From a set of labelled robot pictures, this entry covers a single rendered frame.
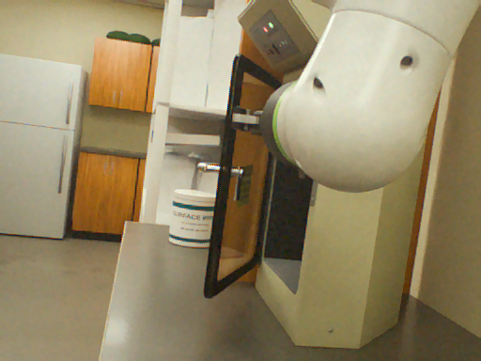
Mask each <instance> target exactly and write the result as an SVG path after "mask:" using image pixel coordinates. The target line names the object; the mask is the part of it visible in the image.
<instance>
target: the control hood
mask: <svg viewBox="0 0 481 361"><path fill-rule="evenodd" d="M269 10H271V12H273V15H274V16H275V17H276V19H277V20H278V22H280V24H281V25H282V26H283V27H284V29H285V31H286V32H287V34H288V35H289V36H290V38H291V40H292V41H293V42H294V43H295V46H297V48H298V50H299V51H300V52H299V53H297V54H295V55H293V56H290V57H288V58H287V59H285V60H282V61H281V62H279V63H276V64H274V65H273V64H272V63H271V61H270V60H269V59H268V58H267V56H266V54H265V53H263V50H262V49H261V48H260V46H259V45H258V43H257V42H256V40H255V39H254V38H253V36H252V35H251V33H250V32H249V29H250V28H251V27H252V26H253V25H254V24H255V23H256V22H257V21H258V20H259V19H261V18H262V17H263V15H265V14H266V13H267V11H269ZM331 16H332V13H331V12H330V10H329V9H328V8H326V7H324V6H320V5H319V4H316V3H315V2H311V1H309V0H251V1H250V2H249V3H248V5H246V7H245V8H244V9H243V10H242V11H241V12H240V14H239V15H238V17H237V19H238V22H239V24H240V25H241V26H242V28H243V29H244V31H245V32H246V34H247V35H248V36H249V38H250V39H251V40H252V42H253V44H254V45H255V46H256V48H257V49H258V50H259V52H260V53H261V54H262V55H263V57H264V59H266V60H267V63H268V64H269V65H270V66H271V68H272V70H275V71H287V70H290V69H291V68H294V67H298V66H299V65H301V64H302V63H306V62H308V61H309V60H310V58H311V56H312V54H313V53H314V52H315V50H316V47H317V46H318V42H319V40H320V39H321V37H322V34H323V33H324V31H325V27H326V25H327V24H328V22H329V20H330V19H331Z"/></svg>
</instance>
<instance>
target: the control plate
mask: <svg viewBox="0 0 481 361"><path fill-rule="evenodd" d="M270 23H271V24H272V25H273V28H271V26H270ZM263 27H265V28H266V29H267V31H268V32H266V31H265V29H264V28H263ZM249 32H250V33H251V35H252V36H253V38H254V39H255V40H256V42H257V43H258V45H259V46H260V48H261V49H262V50H263V53H265V54H266V56H267V58H268V59H269V60H270V61H271V63H272V64H273V65H274V64H276V63H279V62H281V61H282V60H285V59H287V58H288V57H290V56H293V55H295V54H297V53H299V52H300V51H299V50H298V48H297V46H295V43H294V42H293V41H292V40H291V38H290V36H289V35H288V34H287V32H286V31H285V29H284V27H283V26H282V25H281V24H280V22H278V20H277V19H276V17H275V16H274V15H273V12H271V10H269V11H267V13H266V14H265V15H263V17H262V18H261V19H259V20H258V21H257V22H256V23H255V24H254V25H253V26H252V27H251V28H250V29H249ZM284 39H285V40H286V41H287V44H286V43H285V44H284V46H281V48H277V44H279V45H280V44H281V42H283V43H284ZM271 44H274V46H276V48H277V50H278V51H279V52H280V53H281V54H280V55H278V54H277V53H276V52H275V51H274V49H273V47H272V46H271ZM269 49H272V50H273V55H272V54H271V53H270V51H269ZM267 52H268V53H270V55H271V56H269V55H268V54H267Z"/></svg>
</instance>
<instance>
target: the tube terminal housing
mask: <svg viewBox="0 0 481 361"><path fill-rule="evenodd" d="M307 64H308V62H306V63H302V64H301V65H299V66H298V67H294V68H291V69H290V70H287V71H285V73H284V80H283V83H285V84H287V83H290V82H292V81H297V80H298V79H299V77H301V76H302V73H303V71H304V70H305V67H306V66H307ZM427 130H428V128H427ZM426 139H427V132H426V133H425V140H424V142H423V145H422V148H421V150H420V151H419V154H418V156H417V157H416V158H415V161H414V162H413V163H412V165H411V166H410V167H409V169H408V170H407V171H405V173H404V174H403V175H401V176H400V177H399V178H397V179H396V180H395V181H392V182H391V183H390V184H388V185H385V186H383V187H381V188H378V189H376V190H373V191H370V192H361V193H347V192H338V191H335V190H334V189H330V188H326V187H325V186H323V185H320V184H319V183H318V186H317V191H316V202H315V207H313V206H309V214H308V220H307V226H306V231H305V241H304V247H303V256H302V267H301V272H300V278H299V283H298V290H297V292H296V293H295V294H294V293H293V292H291V290H290V289H289V288H288V287H287V286H286V285H285V283H283V281H282V280H281V279H280V278H279V277H278V276H277V275H276V274H275V272H274V271H273V270H272V269H271V268H270V267H269V266H268V265H267V263H266V262H265V261H264V259H265V258H264V247H263V252H262V258H261V263H260V265H257V271H256V290H257V292H258V293H259V294H260V296H261V297H262V298H263V300H264V302H265V303H266V304H267V306H268V307H269V308H270V310H271V311H272V313H273V315H274V317H276V318H277V320H278V321H279V322H280V323H281V325H282V327H284V330H285V331H286V332H287V334H288V336H289V337H291V340H292V341H293V342H294V344H295V345H296V346H308V347H335V348H348V349H360V348H361V347H363V346H364V345H365V344H366V343H369V342H370V341H371V340H373V339H375V338H376V337H379V336H380V335H381V334H382V333H384V332H386V331H387V330H388V329H390V328H392V327H393V326H394V325H396V324H397V320H398V315H399V310H400V301H401V295H402V291H403V287H404V277H405V272H406V268H407V262H408V253H409V248H410V243H411V230H412V225H413V219H414V215H415V206H416V200H417V196H418V186H419V181H420V177H421V172H422V162H423V157H424V153H425V143H426Z"/></svg>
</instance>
